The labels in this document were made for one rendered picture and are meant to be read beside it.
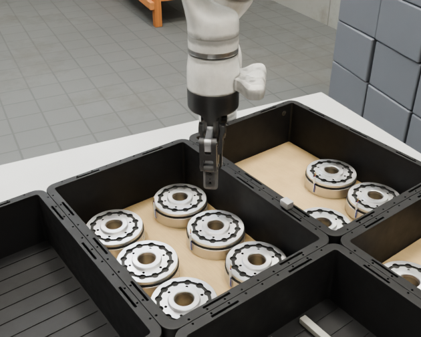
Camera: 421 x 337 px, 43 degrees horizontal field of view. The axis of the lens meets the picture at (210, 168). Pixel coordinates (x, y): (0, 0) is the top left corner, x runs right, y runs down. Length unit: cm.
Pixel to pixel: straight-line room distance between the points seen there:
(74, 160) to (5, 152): 158
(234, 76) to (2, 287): 51
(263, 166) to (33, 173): 62
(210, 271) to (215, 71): 35
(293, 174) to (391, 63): 162
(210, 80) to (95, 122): 251
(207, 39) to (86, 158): 84
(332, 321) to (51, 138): 245
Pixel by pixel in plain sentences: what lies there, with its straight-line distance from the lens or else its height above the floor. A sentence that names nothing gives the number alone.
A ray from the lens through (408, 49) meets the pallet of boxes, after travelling 259.
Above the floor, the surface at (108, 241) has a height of 86.
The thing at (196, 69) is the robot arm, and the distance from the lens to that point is 73.
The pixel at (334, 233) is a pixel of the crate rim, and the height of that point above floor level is 93.
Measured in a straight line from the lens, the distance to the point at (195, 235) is 93.
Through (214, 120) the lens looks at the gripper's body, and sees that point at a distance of 76.
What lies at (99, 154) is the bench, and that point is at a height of 70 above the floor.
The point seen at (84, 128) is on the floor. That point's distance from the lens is 316.
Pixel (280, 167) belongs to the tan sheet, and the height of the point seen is 83.
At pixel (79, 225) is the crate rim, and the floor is 93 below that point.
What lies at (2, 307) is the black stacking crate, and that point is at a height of 83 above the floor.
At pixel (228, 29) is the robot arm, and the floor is 123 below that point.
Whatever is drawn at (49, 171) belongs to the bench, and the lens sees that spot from 146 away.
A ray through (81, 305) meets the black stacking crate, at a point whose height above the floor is 83.
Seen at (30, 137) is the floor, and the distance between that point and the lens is 315.
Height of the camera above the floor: 146
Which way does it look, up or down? 32 degrees down
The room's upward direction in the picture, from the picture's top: straight up
